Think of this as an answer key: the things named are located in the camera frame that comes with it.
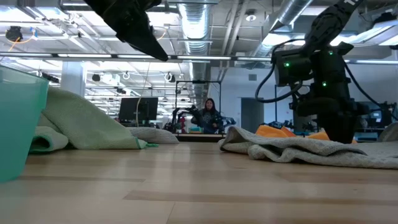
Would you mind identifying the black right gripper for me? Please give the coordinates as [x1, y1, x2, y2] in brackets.
[295, 77, 371, 144]

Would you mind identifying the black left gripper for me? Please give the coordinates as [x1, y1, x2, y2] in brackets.
[83, 0, 169, 62]

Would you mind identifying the grey smooth microfiber towel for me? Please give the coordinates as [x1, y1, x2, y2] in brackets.
[217, 125, 398, 170]

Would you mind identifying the orange microfiber towel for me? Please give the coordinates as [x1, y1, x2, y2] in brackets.
[254, 124, 358, 144]

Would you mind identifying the grey waffle-weave towel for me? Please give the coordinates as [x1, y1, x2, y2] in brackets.
[126, 126, 180, 145]

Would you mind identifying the green microfiber towel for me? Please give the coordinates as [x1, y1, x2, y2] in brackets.
[29, 86, 159, 154]

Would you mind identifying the black computer monitor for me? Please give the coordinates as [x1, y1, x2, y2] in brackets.
[118, 96, 159, 124]

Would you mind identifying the white building column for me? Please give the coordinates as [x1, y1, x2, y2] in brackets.
[60, 60, 87, 98]

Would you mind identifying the grey door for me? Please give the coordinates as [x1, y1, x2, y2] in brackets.
[241, 97, 264, 134]

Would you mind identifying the person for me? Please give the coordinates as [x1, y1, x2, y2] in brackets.
[190, 98, 225, 135]

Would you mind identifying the background work table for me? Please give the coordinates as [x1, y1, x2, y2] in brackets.
[174, 133, 227, 143]

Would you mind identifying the teal translucent plastic bin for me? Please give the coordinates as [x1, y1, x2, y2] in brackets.
[0, 64, 50, 184]

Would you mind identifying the long black hanging cable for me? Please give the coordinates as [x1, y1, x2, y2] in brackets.
[343, 62, 398, 122]

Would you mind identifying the black metal station frame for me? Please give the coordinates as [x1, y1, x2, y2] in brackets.
[175, 80, 223, 134]

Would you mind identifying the looped black arm cable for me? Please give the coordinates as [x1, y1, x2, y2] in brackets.
[254, 39, 305, 103]

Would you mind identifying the black ceiling camera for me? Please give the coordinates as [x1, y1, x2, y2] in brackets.
[5, 26, 23, 43]

